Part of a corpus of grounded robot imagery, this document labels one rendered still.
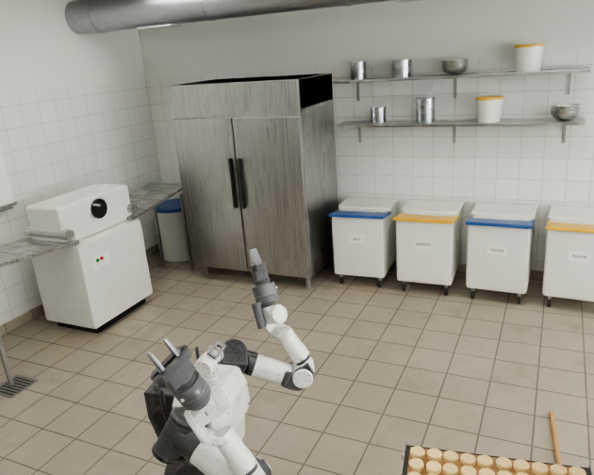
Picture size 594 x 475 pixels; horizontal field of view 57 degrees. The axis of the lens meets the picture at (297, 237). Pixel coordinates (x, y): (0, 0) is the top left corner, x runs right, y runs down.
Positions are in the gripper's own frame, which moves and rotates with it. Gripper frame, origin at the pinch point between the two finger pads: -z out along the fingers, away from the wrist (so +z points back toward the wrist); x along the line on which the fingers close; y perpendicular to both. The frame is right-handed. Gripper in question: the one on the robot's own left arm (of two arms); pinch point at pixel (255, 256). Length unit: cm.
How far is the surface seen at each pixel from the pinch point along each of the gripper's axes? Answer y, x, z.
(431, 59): -238, -260, -136
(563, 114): -302, -194, -46
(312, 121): -119, -287, -113
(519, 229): -245, -215, 36
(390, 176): -193, -325, -47
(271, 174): -69, -301, -76
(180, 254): 35, -460, -36
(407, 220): -172, -264, 1
